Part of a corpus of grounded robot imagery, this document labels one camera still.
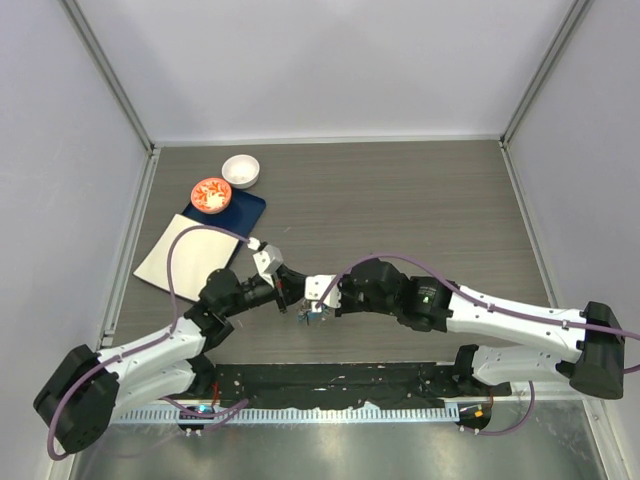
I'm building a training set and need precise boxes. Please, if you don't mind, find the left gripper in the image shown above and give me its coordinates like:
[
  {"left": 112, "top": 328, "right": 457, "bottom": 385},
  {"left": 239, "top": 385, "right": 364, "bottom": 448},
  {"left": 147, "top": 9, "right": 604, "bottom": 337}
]
[{"left": 221, "top": 263, "right": 308, "bottom": 317}]

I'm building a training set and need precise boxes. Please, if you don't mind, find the large keyring with blue handle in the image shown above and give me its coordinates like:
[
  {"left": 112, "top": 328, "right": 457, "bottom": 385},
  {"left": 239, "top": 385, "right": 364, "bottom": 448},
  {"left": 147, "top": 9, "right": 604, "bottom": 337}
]
[{"left": 297, "top": 301, "right": 330, "bottom": 326}]

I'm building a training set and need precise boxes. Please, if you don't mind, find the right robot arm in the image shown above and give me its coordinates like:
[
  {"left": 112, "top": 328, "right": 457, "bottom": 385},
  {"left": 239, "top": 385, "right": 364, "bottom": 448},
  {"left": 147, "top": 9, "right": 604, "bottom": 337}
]
[{"left": 325, "top": 258, "right": 625, "bottom": 400}]

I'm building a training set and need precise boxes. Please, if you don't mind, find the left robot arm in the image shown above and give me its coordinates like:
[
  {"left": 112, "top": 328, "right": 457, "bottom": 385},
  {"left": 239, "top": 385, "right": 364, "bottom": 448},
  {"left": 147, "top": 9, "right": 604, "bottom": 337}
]
[{"left": 33, "top": 266, "right": 308, "bottom": 460}]

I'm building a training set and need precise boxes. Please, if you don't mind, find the blue tray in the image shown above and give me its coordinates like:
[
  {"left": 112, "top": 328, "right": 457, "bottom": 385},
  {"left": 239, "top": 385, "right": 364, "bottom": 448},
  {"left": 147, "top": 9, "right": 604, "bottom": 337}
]
[{"left": 182, "top": 188, "right": 267, "bottom": 238}]

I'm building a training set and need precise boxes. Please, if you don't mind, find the orange patterned bowl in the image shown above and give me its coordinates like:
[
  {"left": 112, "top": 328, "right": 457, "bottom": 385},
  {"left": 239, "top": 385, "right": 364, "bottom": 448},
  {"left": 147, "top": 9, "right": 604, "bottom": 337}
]
[{"left": 190, "top": 177, "right": 232, "bottom": 214}]

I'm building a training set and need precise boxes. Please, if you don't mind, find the white bowl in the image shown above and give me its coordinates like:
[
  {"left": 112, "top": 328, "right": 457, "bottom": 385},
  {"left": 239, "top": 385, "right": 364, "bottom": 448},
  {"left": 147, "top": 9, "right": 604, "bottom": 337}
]
[{"left": 221, "top": 154, "right": 260, "bottom": 190}]

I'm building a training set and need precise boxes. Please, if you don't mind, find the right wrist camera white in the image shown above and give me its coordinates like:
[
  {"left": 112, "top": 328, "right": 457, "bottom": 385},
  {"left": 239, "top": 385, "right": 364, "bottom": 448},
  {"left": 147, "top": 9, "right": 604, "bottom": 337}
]
[{"left": 304, "top": 275, "right": 342, "bottom": 315}]

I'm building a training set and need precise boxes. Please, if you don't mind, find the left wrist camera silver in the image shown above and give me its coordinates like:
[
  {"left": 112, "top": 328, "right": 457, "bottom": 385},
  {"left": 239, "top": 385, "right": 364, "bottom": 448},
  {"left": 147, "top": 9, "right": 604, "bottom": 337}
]
[{"left": 252, "top": 243, "right": 284, "bottom": 288}]

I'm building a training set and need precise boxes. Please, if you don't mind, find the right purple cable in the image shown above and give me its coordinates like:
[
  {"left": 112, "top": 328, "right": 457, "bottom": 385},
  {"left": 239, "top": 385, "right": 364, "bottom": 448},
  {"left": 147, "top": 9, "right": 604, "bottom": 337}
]
[{"left": 314, "top": 252, "right": 640, "bottom": 436}]

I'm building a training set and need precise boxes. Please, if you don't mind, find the purple cable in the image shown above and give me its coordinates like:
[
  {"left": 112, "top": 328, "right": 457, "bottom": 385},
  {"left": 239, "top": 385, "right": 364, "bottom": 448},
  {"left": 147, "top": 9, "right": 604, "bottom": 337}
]
[
  {"left": 314, "top": 252, "right": 640, "bottom": 436},
  {"left": 46, "top": 223, "right": 261, "bottom": 461}
]

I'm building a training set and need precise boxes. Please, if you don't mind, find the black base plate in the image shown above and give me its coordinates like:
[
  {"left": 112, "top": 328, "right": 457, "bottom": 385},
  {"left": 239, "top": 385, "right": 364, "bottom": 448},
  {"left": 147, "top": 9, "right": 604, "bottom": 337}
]
[{"left": 168, "top": 362, "right": 512, "bottom": 410}]

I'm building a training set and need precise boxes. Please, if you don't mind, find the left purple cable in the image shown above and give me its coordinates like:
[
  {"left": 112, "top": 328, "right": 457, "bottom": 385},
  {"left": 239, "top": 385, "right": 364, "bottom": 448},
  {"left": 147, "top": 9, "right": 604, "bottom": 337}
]
[{"left": 46, "top": 223, "right": 261, "bottom": 461}]

